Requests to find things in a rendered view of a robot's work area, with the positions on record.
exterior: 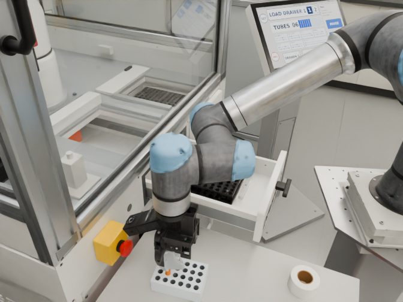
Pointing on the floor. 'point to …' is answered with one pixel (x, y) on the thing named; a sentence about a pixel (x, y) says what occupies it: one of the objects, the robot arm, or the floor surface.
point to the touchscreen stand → (275, 221)
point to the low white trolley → (226, 274)
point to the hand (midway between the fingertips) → (165, 263)
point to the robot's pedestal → (364, 266)
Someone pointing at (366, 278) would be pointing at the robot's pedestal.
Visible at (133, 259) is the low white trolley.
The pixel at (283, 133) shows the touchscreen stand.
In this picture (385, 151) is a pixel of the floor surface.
